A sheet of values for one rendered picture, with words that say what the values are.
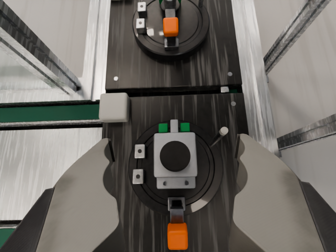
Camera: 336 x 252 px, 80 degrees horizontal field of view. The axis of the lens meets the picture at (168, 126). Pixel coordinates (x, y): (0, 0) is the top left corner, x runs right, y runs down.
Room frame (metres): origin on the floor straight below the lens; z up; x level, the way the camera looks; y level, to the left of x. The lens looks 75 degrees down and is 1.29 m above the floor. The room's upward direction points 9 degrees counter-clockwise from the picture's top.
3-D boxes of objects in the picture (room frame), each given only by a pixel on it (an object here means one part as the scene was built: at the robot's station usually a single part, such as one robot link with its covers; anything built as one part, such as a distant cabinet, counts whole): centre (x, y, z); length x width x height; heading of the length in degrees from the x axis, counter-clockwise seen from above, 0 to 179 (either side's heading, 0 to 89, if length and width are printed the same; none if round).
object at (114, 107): (0.13, 0.08, 0.97); 0.05 x 0.05 x 0.04; 83
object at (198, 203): (0.02, 0.00, 0.98); 0.14 x 0.14 x 0.02
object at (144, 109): (0.02, 0.00, 0.96); 0.24 x 0.24 x 0.02; 83
